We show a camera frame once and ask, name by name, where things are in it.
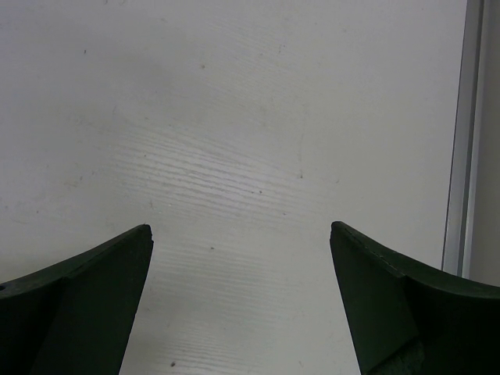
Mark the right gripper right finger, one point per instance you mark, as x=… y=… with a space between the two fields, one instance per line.
x=406 y=317

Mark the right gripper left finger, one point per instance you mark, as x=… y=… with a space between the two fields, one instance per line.
x=76 y=316

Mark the aluminium rail right edge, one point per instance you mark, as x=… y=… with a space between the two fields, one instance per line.
x=461 y=253

